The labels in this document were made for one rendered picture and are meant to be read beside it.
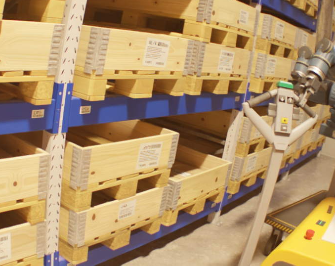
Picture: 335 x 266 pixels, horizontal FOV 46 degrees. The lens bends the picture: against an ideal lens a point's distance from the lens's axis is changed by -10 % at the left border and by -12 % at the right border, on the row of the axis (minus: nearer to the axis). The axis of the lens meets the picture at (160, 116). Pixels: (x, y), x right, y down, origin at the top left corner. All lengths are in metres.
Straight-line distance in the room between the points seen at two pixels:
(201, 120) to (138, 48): 1.78
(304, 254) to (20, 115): 1.27
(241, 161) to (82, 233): 1.85
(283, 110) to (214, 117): 1.83
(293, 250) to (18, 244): 1.21
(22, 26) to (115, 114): 0.84
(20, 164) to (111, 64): 0.65
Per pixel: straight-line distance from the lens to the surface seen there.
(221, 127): 3.74
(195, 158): 3.63
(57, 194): 2.10
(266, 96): 1.96
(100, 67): 1.98
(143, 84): 2.25
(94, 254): 2.53
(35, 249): 2.06
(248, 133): 3.64
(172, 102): 2.61
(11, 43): 1.62
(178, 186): 2.84
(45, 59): 1.73
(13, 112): 1.78
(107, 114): 2.18
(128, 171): 2.33
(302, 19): 4.69
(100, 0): 3.22
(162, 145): 2.51
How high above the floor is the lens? 1.55
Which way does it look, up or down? 11 degrees down
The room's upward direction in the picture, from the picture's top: 10 degrees clockwise
